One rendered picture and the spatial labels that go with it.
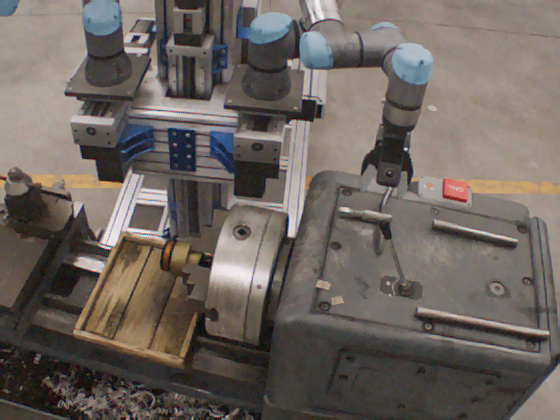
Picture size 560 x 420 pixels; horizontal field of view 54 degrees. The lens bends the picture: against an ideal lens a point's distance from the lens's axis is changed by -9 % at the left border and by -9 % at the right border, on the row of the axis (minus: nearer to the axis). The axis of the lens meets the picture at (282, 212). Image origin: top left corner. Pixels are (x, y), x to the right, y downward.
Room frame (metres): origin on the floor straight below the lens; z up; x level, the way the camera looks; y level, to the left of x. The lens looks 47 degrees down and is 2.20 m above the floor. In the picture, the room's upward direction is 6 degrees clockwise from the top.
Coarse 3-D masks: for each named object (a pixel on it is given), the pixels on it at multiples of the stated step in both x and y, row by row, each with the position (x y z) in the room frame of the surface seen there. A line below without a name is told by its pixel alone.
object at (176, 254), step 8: (168, 240) 0.89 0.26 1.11; (168, 248) 0.86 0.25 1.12; (176, 248) 0.86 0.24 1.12; (184, 248) 0.87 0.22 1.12; (168, 256) 0.85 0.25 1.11; (176, 256) 0.84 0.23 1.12; (184, 256) 0.84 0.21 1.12; (192, 256) 0.85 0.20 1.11; (200, 256) 0.86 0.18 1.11; (160, 264) 0.84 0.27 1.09; (168, 264) 0.84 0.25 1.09; (176, 264) 0.83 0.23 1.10; (184, 264) 0.83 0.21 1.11; (192, 264) 0.84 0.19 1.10; (200, 264) 0.87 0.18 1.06; (168, 272) 0.83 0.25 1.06; (176, 272) 0.82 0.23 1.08
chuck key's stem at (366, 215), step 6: (342, 210) 0.90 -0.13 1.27; (348, 210) 0.90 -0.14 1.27; (354, 210) 0.90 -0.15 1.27; (366, 210) 0.90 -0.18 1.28; (348, 216) 0.89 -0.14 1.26; (354, 216) 0.89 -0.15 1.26; (360, 216) 0.89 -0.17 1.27; (366, 216) 0.89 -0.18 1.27; (372, 216) 0.89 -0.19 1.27; (378, 216) 0.89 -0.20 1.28; (384, 216) 0.89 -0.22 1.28; (390, 216) 0.89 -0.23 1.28; (378, 222) 0.88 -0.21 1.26; (390, 222) 0.88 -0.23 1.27
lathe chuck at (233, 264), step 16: (240, 208) 0.92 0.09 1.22; (256, 208) 0.93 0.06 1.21; (224, 224) 0.85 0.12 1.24; (240, 224) 0.86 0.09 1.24; (256, 224) 0.86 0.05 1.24; (224, 240) 0.81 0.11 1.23; (240, 240) 0.81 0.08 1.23; (256, 240) 0.82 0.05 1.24; (224, 256) 0.78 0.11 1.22; (240, 256) 0.78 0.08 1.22; (256, 256) 0.78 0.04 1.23; (224, 272) 0.75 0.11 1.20; (240, 272) 0.75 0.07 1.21; (208, 288) 0.73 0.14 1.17; (224, 288) 0.73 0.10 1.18; (240, 288) 0.73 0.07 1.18; (208, 304) 0.71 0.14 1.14; (224, 304) 0.71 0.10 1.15; (240, 304) 0.71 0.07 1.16; (208, 320) 0.70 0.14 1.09; (224, 320) 0.69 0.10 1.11; (240, 320) 0.69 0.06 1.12; (224, 336) 0.70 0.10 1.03; (240, 336) 0.69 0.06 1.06
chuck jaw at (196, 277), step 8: (184, 272) 0.81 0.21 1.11; (192, 272) 0.81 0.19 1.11; (200, 272) 0.81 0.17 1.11; (208, 272) 0.82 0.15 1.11; (184, 280) 0.80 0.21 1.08; (192, 280) 0.78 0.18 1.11; (200, 280) 0.79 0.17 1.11; (192, 288) 0.77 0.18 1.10; (200, 288) 0.76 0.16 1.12; (192, 296) 0.73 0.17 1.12; (200, 296) 0.74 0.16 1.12; (192, 304) 0.73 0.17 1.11; (200, 304) 0.72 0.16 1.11; (208, 312) 0.71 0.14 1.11; (216, 312) 0.71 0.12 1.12; (216, 320) 0.70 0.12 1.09
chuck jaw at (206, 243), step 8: (216, 208) 0.94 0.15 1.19; (224, 208) 0.96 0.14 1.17; (216, 216) 0.92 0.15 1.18; (224, 216) 0.92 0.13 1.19; (208, 224) 0.93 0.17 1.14; (216, 224) 0.91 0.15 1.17; (208, 232) 0.90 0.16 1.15; (216, 232) 0.90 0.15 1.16; (192, 240) 0.88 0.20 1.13; (200, 240) 0.88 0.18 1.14; (208, 240) 0.88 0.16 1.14; (216, 240) 0.88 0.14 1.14; (192, 248) 0.87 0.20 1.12; (200, 248) 0.87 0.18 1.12; (208, 248) 0.87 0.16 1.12
